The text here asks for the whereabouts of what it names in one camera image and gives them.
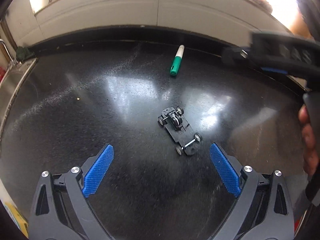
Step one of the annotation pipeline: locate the person's right hand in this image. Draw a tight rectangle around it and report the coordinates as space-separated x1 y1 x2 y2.
298 105 319 177

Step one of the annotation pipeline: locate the green white marker pen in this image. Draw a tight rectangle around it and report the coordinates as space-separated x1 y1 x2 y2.
170 45 184 76

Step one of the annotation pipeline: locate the black toy car chassis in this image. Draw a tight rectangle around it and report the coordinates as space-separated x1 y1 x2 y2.
158 106 202 156

